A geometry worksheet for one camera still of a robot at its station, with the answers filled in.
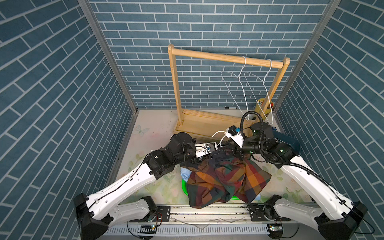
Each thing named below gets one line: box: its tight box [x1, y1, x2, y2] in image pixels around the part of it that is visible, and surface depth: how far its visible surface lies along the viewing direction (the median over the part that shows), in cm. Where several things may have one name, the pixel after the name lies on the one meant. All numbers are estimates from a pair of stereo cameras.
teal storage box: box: [273, 130, 301, 156], surface depth 103 cm
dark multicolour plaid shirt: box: [181, 150, 272, 209], surface depth 70 cm
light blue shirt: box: [180, 167, 192, 183], surface depth 78 cm
